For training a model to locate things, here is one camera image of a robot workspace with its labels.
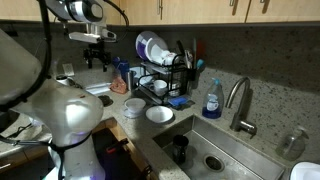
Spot white cup with red logo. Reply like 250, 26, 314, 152
160, 49, 178, 67

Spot grey bowl on saucer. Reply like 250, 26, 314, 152
121, 97, 147, 120

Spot black wire utensil caddy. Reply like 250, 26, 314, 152
185, 66, 202, 96

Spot blue dish soap bottle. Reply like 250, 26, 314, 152
201, 77, 225, 120

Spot metal knife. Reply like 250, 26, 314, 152
184, 49, 194, 69

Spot flat white tray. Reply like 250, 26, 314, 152
84, 82, 112, 96

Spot white ceramic mug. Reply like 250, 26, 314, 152
152, 79, 169, 97

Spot black handled knife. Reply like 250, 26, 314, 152
175, 39, 187, 59

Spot black mug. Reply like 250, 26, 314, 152
170, 134, 190, 165

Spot teal utensil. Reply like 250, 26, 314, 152
195, 59, 206, 72

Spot orange handled clamp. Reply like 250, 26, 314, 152
105, 138, 130, 155

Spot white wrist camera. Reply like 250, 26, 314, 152
68, 31, 102, 45

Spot white shallow bowl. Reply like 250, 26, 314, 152
145, 105, 175, 125

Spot orange plastic bag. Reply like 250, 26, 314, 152
109, 76, 129, 95

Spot grey rack drip tray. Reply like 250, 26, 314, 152
137, 84, 166, 105
141, 60, 173, 75

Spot purple plate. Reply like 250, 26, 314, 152
134, 30, 158, 62

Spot red spatula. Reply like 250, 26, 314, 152
195, 38, 207, 62

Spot stainless steel cup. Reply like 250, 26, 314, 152
125, 70, 136, 92

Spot blue sponge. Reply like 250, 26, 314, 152
167, 96, 190, 110

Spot white wall outlet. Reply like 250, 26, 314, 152
62, 63, 75, 77

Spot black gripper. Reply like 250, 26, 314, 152
82, 41, 113, 73

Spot wooden wall cabinet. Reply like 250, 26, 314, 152
0, 0, 320, 27

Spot white rounded basin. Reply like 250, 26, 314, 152
289, 161, 320, 180

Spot stainless steel sink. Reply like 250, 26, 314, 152
152, 114, 287, 180

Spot brushed metal faucet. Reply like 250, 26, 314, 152
225, 76, 258, 138

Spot black wire dish rack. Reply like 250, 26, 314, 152
134, 53, 198, 106

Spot small round metal container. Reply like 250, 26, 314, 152
54, 74, 70, 87

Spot white plate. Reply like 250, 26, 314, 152
145, 37, 170, 64

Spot blue plastic bottle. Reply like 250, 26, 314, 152
118, 59, 132, 81
111, 56, 122, 70

